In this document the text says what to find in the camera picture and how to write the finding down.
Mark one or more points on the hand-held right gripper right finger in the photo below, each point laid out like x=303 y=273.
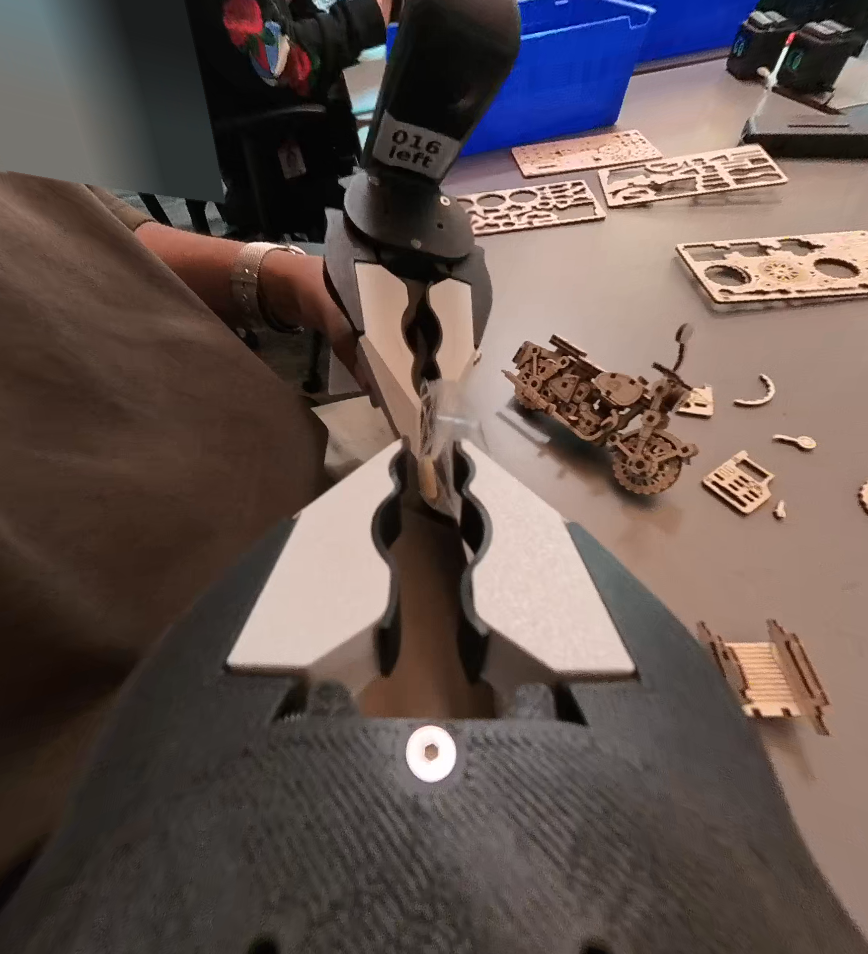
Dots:
x=553 y=596

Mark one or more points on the black flat power box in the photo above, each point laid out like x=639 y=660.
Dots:
x=829 y=134

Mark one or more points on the toothed wooden arc piece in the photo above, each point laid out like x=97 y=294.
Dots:
x=765 y=395

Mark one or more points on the blue plastic bin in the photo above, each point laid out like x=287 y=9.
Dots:
x=694 y=30
x=553 y=74

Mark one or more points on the white wristwatch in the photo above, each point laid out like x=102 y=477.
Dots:
x=244 y=283

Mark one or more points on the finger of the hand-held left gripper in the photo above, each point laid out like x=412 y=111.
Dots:
x=456 y=320
x=385 y=335

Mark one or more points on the black battery charger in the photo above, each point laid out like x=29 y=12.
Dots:
x=758 y=45
x=821 y=56

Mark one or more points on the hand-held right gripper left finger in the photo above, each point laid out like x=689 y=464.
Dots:
x=307 y=596

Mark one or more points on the person's left forearm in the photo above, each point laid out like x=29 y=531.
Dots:
x=195 y=261

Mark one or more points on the wooden plate piece with holes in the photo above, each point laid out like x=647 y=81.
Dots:
x=697 y=405

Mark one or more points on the small wooden key piece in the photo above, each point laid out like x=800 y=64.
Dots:
x=803 y=442

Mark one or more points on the wooden model assembly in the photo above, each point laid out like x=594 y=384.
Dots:
x=598 y=402
x=765 y=674

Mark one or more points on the small clear plastic bag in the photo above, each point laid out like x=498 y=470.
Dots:
x=449 y=417

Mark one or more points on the wooden puzzle frame sheet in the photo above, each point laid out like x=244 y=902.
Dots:
x=702 y=186
x=575 y=212
x=553 y=160

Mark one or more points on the person's left hand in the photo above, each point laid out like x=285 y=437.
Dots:
x=307 y=298

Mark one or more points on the wooden grid piece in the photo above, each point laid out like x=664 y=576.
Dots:
x=735 y=484

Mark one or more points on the grey desk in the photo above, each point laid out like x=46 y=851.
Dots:
x=627 y=559

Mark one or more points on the wooden puzzle sheet with wheels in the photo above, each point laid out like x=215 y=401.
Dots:
x=799 y=291

